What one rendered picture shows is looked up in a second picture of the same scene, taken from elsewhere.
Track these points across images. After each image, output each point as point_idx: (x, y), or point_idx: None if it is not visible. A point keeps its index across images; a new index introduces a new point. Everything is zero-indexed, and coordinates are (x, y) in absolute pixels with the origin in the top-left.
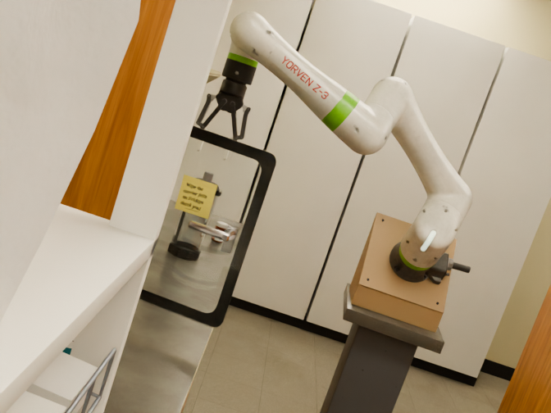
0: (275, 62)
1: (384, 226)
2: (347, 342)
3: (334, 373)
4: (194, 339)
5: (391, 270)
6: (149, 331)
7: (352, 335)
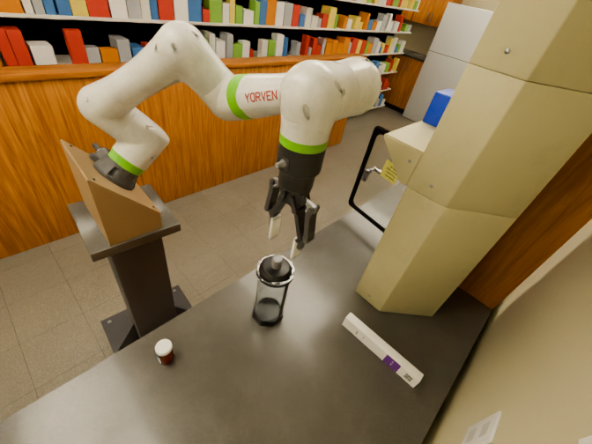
0: None
1: (99, 181)
2: (129, 262)
3: (129, 284)
4: (349, 218)
5: (132, 191)
6: (369, 226)
7: (144, 247)
